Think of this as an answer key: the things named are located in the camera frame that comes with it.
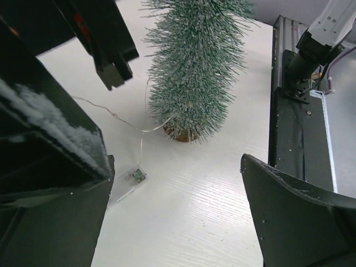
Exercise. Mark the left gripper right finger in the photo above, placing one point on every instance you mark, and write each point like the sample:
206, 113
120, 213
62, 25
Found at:
297, 223

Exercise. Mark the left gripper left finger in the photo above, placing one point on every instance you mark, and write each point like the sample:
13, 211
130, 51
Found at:
56, 176

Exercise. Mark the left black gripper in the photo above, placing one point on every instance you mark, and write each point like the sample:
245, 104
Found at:
98, 25

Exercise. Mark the small frosted christmas tree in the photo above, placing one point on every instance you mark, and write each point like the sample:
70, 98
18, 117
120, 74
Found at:
198, 54

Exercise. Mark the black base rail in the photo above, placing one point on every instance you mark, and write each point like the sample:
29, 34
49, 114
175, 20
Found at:
299, 136

